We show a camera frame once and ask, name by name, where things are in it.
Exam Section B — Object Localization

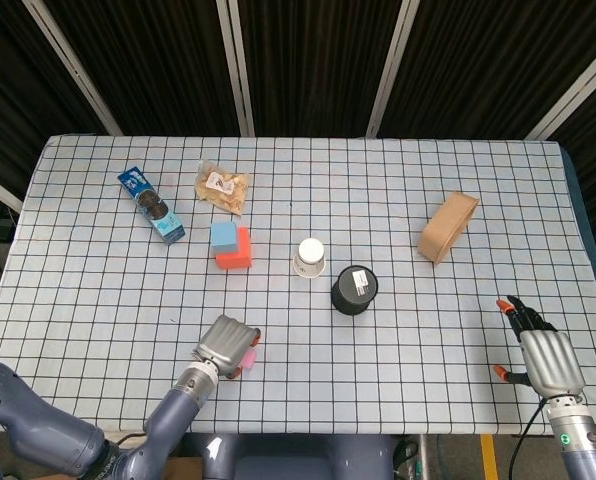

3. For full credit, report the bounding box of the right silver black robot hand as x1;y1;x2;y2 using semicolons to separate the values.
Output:
494;295;587;400

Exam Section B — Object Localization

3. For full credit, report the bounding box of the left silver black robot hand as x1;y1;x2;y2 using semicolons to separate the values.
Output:
191;314;263;380

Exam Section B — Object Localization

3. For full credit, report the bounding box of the blue cube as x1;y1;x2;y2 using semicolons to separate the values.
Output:
209;222;238;251

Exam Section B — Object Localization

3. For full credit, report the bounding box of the orange-red cube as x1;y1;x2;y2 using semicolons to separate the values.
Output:
214;226;255;272

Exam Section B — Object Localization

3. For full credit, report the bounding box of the white paper cup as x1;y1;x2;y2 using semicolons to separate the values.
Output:
292;238;327;279

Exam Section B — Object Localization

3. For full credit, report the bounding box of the grey-blue robot torso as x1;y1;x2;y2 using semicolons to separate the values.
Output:
201;432;395;480

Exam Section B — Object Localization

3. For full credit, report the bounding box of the black mesh pen holder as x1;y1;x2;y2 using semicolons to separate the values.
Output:
330;264;380;316

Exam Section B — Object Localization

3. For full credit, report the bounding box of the light blue checked tablecloth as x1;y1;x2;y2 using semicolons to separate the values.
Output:
0;133;596;435

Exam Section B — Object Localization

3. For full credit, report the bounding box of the clear snack bag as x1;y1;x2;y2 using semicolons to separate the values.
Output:
193;159;252;217

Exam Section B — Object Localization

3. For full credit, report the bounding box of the blue cookie box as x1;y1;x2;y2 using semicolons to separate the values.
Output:
116;166;186;247

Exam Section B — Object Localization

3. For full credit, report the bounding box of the metal table leg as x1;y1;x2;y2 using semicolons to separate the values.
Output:
416;433;432;480

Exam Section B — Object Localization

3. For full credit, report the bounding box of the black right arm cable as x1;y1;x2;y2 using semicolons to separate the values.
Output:
508;399;548;480

